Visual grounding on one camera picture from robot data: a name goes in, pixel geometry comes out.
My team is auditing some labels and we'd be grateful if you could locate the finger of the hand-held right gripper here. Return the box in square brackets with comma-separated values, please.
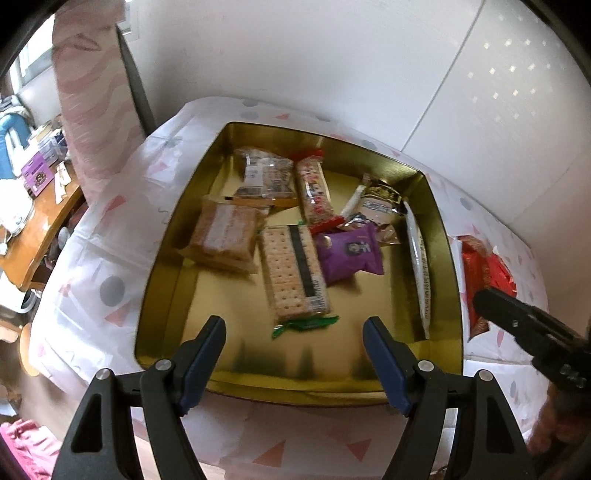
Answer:
[473, 288, 543, 356]

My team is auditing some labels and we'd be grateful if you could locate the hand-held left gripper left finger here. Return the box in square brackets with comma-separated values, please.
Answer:
[53, 315, 227, 480]

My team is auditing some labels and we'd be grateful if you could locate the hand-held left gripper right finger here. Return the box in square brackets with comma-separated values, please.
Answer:
[362, 316, 539, 480]

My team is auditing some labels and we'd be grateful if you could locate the red snack packet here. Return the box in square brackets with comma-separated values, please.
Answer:
[456, 234, 516, 342]

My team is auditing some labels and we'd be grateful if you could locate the gold metal tin box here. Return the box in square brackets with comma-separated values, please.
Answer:
[134, 121, 464, 407]

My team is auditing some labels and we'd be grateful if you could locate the long white snack packet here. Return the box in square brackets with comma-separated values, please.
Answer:
[403, 200, 437, 340]

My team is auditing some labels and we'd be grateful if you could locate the purple snack packet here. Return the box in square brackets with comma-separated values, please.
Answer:
[314, 224, 385, 285]

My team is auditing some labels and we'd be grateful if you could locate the clear square cracker packet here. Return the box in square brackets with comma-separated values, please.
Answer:
[257, 219, 341, 340]

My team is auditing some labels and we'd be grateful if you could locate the tan sandwich cracker packet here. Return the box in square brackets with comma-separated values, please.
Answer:
[178, 196, 269, 274]

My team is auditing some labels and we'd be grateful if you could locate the gold and black snack packet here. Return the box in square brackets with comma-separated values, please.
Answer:
[341, 173, 408, 246]

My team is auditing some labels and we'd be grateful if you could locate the person's right forearm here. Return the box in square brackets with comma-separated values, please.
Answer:
[526, 383, 591, 480]

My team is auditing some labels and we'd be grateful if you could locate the white polka dot tablecloth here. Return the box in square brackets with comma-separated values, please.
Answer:
[25, 95, 550, 480]

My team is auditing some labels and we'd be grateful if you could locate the red striped biscuit packet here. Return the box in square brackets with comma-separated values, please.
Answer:
[293, 148, 336, 228]

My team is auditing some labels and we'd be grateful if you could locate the pink cloth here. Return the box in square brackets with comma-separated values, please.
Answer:
[0, 418, 62, 480]

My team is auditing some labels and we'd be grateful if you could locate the clear nut snack packet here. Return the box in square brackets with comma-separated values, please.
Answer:
[224, 147, 298, 213]

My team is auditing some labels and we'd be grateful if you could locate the wooden desk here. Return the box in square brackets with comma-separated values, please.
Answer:
[0, 154, 89, 292]

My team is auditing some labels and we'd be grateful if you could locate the purple box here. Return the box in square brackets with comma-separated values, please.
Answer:
[20, 154, 55, 198]

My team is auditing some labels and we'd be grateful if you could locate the clear plastic storage box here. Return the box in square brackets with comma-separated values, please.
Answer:
[23, 129, 63, 167]

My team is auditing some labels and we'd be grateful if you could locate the pink patterned curtain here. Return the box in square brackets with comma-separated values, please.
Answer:
[50, 0, 145, 197]

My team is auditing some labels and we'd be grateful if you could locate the blue object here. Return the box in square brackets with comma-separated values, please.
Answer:
[0, 110, 29, 175]

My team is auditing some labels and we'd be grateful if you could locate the dark vertical post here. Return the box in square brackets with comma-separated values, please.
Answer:
[115, 23, 156, 138]

